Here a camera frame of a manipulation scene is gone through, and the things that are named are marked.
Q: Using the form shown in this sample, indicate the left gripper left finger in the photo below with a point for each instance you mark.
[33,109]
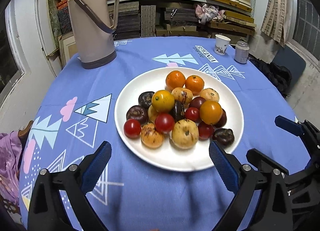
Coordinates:
[46,210]

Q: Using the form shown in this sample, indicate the purple cloth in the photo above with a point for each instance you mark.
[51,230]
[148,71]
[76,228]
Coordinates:
[10,152]

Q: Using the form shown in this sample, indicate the dark purple mangosteen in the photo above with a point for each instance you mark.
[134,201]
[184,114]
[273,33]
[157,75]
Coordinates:
[138,113]

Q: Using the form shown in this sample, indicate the large orange tangerine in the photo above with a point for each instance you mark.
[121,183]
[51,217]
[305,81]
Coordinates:
[175,79]

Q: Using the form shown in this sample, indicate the dark red plum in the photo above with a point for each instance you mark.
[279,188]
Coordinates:
[197,102]
[222,120]

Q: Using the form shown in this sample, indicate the yellow pear apple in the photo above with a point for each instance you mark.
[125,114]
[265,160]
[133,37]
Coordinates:
[185,134]

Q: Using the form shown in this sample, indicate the red cherry tomato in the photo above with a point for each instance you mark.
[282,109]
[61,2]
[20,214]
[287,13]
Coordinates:
[192,114]
[205,131]
[132,128]
[164,123]

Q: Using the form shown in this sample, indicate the white oval plate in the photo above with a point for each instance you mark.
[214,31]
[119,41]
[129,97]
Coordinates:
[168,156]

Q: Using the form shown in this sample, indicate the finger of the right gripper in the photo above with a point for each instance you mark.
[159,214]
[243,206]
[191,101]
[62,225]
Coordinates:
[306,131]
[286,202]

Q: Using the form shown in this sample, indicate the wooden shelf with boxes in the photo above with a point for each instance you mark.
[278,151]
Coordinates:
[145,18]

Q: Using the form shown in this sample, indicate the small orange tangerine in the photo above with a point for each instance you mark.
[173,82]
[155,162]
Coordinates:
[194,83]

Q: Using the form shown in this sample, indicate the speckled yellow fruit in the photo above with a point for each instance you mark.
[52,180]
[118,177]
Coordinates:
[152,114]
[184,95]

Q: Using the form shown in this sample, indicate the dark blue chair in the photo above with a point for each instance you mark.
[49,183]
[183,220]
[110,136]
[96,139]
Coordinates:
[283,71]

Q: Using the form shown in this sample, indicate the cut dark mangosteen half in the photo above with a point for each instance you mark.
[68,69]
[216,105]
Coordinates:
[177,111]

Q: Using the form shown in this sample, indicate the yellow tomato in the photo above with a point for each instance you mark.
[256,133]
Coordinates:
[210,112]
[163,101]

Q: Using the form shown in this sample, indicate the small silver can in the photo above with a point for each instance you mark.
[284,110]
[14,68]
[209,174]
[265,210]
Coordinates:
[241,52]

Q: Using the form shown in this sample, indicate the beige thermos jug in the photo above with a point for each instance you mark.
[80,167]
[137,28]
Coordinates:
[93,24]

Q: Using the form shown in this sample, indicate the tan potato-like fruit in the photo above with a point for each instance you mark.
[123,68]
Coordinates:
[210,94]

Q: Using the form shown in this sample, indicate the large yellow passion fruit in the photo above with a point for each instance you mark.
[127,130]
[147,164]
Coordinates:
[151,137]

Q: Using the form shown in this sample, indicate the window with grid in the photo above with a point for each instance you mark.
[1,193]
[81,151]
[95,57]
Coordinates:
[306,30]

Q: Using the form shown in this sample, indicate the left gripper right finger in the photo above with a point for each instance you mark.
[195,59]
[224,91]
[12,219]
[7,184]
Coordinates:
[241,179]

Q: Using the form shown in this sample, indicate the white paper cup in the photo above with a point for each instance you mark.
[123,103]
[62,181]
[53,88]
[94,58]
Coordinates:
[221,44]

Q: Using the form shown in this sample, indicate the crumpled pink cloth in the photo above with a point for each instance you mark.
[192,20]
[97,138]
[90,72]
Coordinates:
[207,13]

